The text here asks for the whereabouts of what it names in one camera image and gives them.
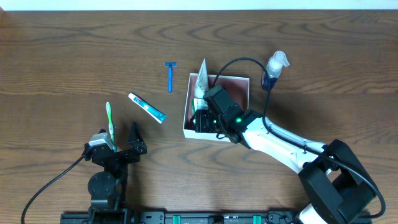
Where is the green white soap pack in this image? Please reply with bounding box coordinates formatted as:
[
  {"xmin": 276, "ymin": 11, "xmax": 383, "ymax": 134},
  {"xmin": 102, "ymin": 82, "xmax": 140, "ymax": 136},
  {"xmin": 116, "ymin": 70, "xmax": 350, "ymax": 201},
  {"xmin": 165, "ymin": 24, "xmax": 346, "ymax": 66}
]
[{"xmin": 191, "ymin": 98, "xmax": 208, "ymax": 115}]

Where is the black right camera cable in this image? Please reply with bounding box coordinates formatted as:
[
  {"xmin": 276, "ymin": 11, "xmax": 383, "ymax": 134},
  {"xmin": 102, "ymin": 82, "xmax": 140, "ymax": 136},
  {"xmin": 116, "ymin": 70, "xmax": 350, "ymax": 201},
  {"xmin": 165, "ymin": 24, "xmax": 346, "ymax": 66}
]
[{"xmin": 210, "ymin": 57, "xmax": 387, "ymax": 219}]

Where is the green toothbrush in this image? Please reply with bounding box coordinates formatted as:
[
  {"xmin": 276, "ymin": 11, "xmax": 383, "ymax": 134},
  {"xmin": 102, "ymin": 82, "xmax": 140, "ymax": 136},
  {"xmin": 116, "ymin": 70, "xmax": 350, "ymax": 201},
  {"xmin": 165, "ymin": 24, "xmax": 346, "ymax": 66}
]
[{"xmin": 106, "ymin": 102, "xmax": 115, "ymax": 142}]

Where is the white green toothpaste tube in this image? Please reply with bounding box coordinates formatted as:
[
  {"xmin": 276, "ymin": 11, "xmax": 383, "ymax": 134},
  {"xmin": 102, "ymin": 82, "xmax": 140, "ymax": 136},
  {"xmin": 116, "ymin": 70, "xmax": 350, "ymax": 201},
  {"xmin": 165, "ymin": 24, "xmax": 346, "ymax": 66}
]
[{"xmin": 128, "ymin": 93, "xmax": 167, "ymax": 124}]

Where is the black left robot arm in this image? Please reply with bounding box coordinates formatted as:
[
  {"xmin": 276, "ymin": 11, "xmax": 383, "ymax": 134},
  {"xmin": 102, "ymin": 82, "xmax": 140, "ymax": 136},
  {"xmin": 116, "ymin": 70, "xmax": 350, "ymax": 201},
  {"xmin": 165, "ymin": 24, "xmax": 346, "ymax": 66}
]
[{"xmin": 82, "ymin": 122, "xmax": 147, "ymax": 223}]

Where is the blue disposable razor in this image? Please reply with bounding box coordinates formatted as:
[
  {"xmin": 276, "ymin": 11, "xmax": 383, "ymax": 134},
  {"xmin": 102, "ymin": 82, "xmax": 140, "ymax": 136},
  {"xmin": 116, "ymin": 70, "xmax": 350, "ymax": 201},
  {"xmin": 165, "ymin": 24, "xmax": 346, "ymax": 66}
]
[{"xmin": 165, "ymin": 62, "xmax": 177, "ymax": 93}]

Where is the clear spray bottle blue liquid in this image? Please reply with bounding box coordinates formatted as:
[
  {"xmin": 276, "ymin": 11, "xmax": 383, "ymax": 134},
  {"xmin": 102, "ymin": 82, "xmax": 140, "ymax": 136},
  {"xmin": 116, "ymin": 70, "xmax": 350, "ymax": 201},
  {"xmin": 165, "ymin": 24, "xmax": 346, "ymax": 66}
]
[{"xmin": 261, "ymin": 50, "xmax": 290, "ymax": 91}]

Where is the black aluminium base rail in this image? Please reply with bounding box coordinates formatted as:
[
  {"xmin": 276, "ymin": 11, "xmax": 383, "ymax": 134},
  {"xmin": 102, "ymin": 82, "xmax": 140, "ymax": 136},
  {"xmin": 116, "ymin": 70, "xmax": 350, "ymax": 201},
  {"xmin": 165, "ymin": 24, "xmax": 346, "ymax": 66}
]
[{"xmin": 60, "ymin": 208, "xmax": 373, "ymax": 224}]

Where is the white cardboard box pink inside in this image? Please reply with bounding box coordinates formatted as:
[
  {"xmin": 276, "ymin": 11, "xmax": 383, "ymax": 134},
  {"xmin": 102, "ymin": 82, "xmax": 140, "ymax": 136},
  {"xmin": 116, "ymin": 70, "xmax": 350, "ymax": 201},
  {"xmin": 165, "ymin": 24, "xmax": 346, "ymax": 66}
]
[{"xmin": 183, "ymin": 73, "xmax": 250, "ymax": 142}]

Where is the black camera cable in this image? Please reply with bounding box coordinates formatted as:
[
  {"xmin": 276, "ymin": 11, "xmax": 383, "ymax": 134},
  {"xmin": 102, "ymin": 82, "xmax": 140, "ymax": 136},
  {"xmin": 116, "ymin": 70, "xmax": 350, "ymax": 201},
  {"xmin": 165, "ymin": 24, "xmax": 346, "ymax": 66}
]
[
  {"xmin": 21, "ymin": 155, "xmax": 86, "ymax": 224},
  {"xmin": 210, "ymin": 57, "xmax": 387, "ymax": 219}
]

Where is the black left camera cable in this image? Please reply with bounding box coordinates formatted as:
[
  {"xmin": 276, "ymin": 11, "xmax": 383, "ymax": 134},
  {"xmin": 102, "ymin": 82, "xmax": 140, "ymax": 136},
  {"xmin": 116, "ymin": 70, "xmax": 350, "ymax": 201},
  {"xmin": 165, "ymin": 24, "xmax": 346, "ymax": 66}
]
[{"xmin": 21, "ymin": 155, "xmax": 86, "ymax": 224}]

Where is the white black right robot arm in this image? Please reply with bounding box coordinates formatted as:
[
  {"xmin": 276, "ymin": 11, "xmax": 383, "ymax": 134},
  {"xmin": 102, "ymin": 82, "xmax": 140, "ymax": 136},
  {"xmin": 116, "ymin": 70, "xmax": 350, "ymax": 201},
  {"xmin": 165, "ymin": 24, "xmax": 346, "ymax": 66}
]
[{"xmin": 192, "ymin": 85, "xmax": 380, "ymax": 223}]

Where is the white cream tube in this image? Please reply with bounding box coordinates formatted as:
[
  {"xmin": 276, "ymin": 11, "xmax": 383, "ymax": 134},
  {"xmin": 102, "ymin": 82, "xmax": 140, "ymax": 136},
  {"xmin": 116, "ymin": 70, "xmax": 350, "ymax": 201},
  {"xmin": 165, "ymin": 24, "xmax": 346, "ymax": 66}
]
[{"xmin": 194, "ymin": 58, "xmax": 209, "ymax": 98}]

